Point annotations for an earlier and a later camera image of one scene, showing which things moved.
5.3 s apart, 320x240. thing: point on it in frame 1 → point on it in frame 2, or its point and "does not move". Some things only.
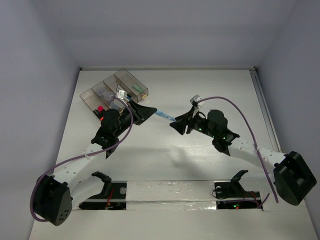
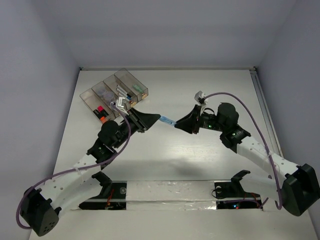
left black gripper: (141, 113) → (142, 122)
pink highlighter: (100, 108) does not move
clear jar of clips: (101, 91) does not move
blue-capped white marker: (128, 98) does not move
